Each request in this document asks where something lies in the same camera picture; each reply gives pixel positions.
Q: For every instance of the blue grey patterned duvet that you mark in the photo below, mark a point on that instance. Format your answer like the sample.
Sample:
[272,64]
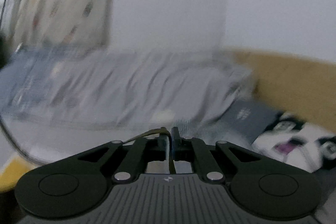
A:
[103,89]

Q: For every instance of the dark blue paw pillow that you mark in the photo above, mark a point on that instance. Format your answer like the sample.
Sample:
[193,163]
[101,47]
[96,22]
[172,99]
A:
[250,118]

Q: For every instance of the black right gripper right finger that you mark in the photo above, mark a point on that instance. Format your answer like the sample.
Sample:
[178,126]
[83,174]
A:
[198,155]

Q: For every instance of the black white plush toy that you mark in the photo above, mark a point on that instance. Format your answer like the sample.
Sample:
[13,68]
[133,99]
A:
[298,143]

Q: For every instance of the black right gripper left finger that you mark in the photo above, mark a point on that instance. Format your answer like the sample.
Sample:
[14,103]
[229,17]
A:
[151,155]

